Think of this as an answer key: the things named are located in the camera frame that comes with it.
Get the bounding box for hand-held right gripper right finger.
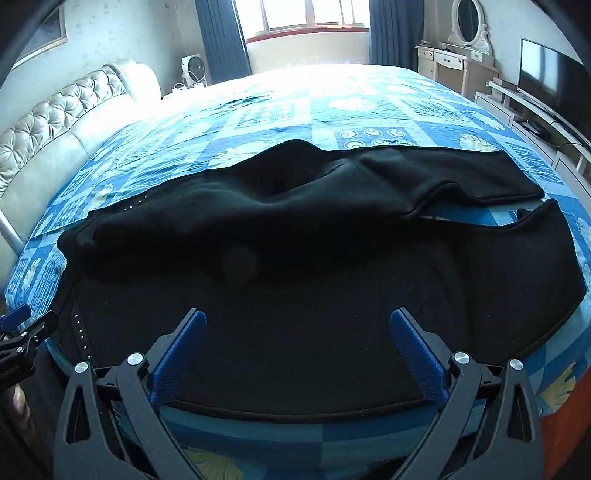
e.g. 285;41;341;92
389;308;544;480

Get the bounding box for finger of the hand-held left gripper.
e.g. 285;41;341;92
0;305;61;357

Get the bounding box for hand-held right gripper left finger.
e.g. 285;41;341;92
54;308;208;480

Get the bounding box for black pants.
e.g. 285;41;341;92
54;138;588;414

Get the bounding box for person's left hand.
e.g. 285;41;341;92
10;385;35;439

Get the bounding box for tufted leather headboard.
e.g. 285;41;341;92
0;62;162;259

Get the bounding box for white television stand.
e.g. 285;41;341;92
475;78;591;185

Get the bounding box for blue patterned bedspread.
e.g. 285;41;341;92
2;64;591;480

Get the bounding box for white fan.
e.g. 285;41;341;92
180;54;209;89

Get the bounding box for white dressing table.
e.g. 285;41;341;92
414;41;500;100

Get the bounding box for black television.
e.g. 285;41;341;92
517;38;591;153

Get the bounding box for blue curtain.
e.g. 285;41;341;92
368;0;419;71
194;0;253;86

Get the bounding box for oval white-framed mirror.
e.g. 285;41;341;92
450;0;491;52

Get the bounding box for window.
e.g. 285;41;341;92
233;0;371;37

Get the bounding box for framed wall picture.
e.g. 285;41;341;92
9;4;69;70

